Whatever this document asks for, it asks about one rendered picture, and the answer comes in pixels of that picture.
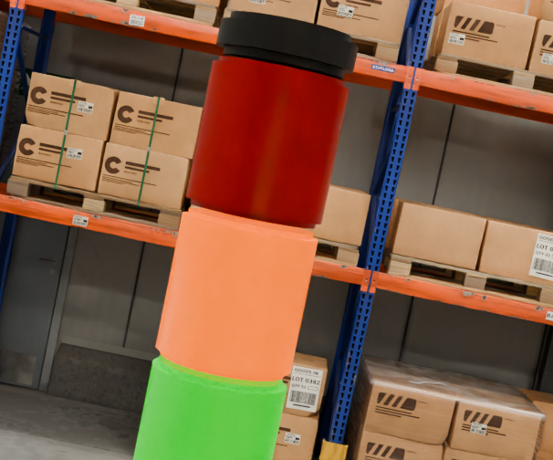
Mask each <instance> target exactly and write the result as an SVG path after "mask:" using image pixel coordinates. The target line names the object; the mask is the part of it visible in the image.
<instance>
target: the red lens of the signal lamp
mask: <svg viewBox="0 0 553 460"><path fill-rule="evenodd" d="M349 93H350V89H348V88H346V87H345V82H344V81H342V80H340V79H337V78H332V77H329V76H325V75H322V74H319V73H315V72H311V71H307V70H303V69H299V68H292V67H287V66H283V65H278V64H274V63H268V62H264V61H259V60H253V59H248V58H242V57H228V56H220V57H219V60H213V64H212V68H211V73H210V78H209V82H208V87H207V91H206V96H205V101H204V105H203V114H202V118H201V123H200V128H199V132H198V137H197V142H196V146H195V151H194V156H193V164H192V169H191V173H190V178H189V182H188V187H187V192H186V196H185V197H188V198H190V199H191V202H190V204H193V205H196V206H199V207H202V208H205V209H209V210H212V211H216V212H219V213H224V214H230V215H235V216H239V217H244V218H247V219H252V220H256V221H261V222H267V223H271V224H277V225H287V226H293V227H299V228H308V229H314V228H315V226H316V225H321V224H322V219H323V215H324V211H325V206H326V201H327V197H328V193H329V185H330V180H331V175H332V172H333V167H334V162H335V158H336V154H337V149H338V145H339V136H340V133H341V128H342V123H343V119H344V114H345V110H346V106H347V101H348V96H349Z"/></svg>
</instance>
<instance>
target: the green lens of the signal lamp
mask: <svg viewBox="0 0 553 460"><path fill-rule="evenodd" d="M286 394H287V386H286V385H285V384H284V383H283V381H282V379H281V380H277V381H272V382H257V381H246V380H238V379H232V378H226V377H222V376H217V375H212V374H209V373H205V372H201V371H196V370H193V369H189V368H186V367H183V366H181V365H179V364H177V363H174V362H172V361H169V360H167V359H165V358H164V357H163V356H162V355H160V357H158V358H156V359H154V360H153V361H152V366H151V374H150V379H149V383H148V388H147V392H146V397H145V402H144V406H143V411H142V416H141V424H140V429H139V433H138V438H137V443H136V447H135V452H134V456H133V460H272V459H273V455H274V451H275V446H276V441H277V434H278V429H279V425H280V420H281V416H282V412H283V407H284V402H285V398H286Z"/></svg>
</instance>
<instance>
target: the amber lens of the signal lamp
mask: <svg viewBox="0 0 553 460"><path fill-rule="evenodd" d="M313 235H314V234H313V233H312V232H309V231H308V230H305V229H302V228H298V227H293V226H287V225H277V224H271V223H267V222H261V221H256V220H252V219H247V218H244V217H239V216H235V215H230V214H224V213H219V212H216V211H212V210H209V209H204V208H196V207H189V211H188V212H183V214H182V219H181V223H180V228H179V233H178V237H177V242H176V247H175V251H174V256H173V261H172V269H171V274H170V278H169V283H168V287H167V292H166V297H165V301H164V306H163V311H162V319H161V324H160V328H159V333H158V338H157V342H156V348H157V349H158V350H159V351H160V354H161V355H162V356H163V357H164V358H165V359H167V360H169V361H172V362H174V363H177V364H179V365H181V366H183V367H186V368H189V369H193V370H196V371H201V372H205V373H209V374H212V375H217V376H222V377H226V378H232V379H238V380H246V381H257V382H272V381H277V380H281V379H282V378H283V377H284V376H287V375H288V374H289V373H290V372H291V368H292V363H293V359H294V355H295V350H296V346H297V337H298V333H299V329H300V324H301V320H302V316H303V311H304V307H305V302H306V297H307V293H308V285H309V280H310V276H311V272H312V267H313V263H314V258H315V254H316V250H317V245H318V240H317V238H314V237H313Z"/></svg>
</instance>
